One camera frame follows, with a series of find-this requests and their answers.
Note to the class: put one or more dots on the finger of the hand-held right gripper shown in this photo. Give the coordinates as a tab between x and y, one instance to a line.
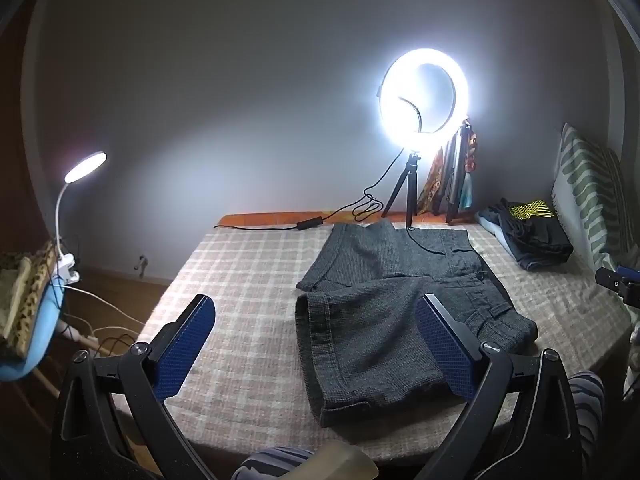
617	280

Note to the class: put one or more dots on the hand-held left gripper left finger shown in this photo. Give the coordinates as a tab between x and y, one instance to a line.
182	350

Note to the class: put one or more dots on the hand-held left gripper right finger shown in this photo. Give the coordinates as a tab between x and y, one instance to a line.
445	355

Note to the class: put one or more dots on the dark grey pants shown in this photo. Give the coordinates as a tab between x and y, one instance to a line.
400	305

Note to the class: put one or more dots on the green striped pillow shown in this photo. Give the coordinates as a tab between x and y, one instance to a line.
590	195

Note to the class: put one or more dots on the pile of dark clothes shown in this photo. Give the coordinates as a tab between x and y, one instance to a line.
530	235

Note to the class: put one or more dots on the blue chair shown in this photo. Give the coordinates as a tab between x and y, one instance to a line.
30	330

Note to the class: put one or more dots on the black tripod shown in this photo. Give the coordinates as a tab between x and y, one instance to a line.
407	185

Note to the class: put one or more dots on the hanging colourful scarves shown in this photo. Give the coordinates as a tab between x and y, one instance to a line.
450	175

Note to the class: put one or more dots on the white clip desk lamp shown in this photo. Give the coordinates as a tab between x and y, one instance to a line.
75	200

